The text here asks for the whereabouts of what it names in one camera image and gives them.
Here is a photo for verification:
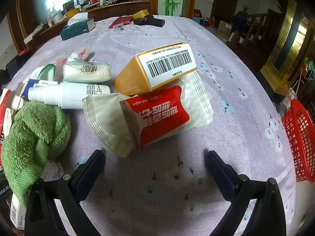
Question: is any dark jacket on post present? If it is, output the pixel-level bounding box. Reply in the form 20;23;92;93
233;11;249;33

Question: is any black sofa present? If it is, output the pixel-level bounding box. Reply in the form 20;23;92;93
6;54;27;79

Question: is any orange barcode box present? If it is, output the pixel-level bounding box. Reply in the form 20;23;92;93
114;42;198;96

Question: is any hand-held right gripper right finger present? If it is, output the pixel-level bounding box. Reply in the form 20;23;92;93
204;150;293;236

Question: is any wooden glass partition cabinet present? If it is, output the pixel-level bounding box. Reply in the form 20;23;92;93
7;0;158;54

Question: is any metal pot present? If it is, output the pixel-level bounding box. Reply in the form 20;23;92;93
50;11;64;22

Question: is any green towel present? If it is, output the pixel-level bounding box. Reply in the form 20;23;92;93
1;101;72;208

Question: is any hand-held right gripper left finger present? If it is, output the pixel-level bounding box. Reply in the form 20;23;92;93
24;149;107;236

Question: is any white spray bottle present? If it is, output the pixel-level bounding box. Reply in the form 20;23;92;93
27;81;111;110

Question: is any wooden staircase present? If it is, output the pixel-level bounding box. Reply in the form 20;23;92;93
234;5;287;52

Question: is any brown wooden door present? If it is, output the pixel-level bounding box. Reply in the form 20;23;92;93
210;0;240;20

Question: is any cardboard box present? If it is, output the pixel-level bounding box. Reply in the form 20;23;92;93
218;20;233;40

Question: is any white medicine box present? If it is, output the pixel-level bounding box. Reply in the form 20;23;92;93
10;160;66;230

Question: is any white plastic wrapper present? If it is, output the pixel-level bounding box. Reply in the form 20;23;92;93
82;75;214;158

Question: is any purple floral tablecloth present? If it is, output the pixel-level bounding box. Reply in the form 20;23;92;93
5;15;298;236

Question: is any white sock green trim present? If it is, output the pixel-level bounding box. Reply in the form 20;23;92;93
30;63;58;82

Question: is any red plastic basket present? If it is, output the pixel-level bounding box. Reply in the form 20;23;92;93
281;99;315;183

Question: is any teal tissue box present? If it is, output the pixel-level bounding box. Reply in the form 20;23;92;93
60;13;95;41

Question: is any black case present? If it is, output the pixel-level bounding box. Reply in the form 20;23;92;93
133;15;166;27

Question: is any white green tissue pack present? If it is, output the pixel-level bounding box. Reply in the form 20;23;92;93
63;61;112;83

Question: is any yellow tape roll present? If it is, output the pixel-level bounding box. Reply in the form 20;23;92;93
132;9;149;20

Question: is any red pouch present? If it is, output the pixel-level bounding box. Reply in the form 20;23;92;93
109;16;133;29

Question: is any gold pillar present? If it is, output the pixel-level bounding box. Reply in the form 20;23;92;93
261;0;315;96

